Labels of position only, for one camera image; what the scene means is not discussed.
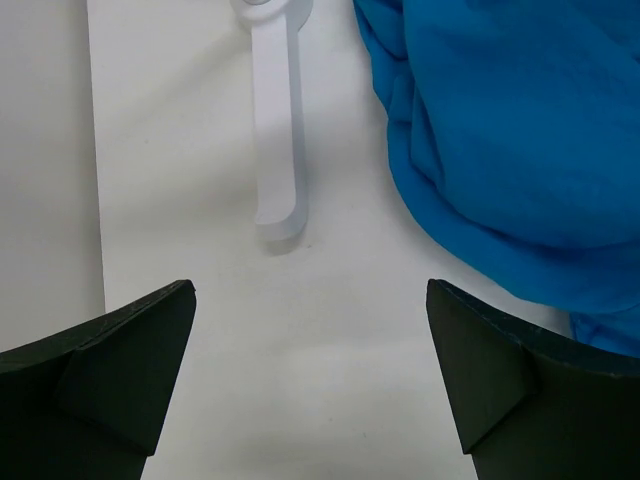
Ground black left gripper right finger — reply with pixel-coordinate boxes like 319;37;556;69
426;279;639;480

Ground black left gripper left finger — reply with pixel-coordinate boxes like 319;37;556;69
1;280;196;479

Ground blue t shirt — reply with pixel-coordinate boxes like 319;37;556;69
354;1;639;356

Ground white rack foot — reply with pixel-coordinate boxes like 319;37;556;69
231;0;313;242

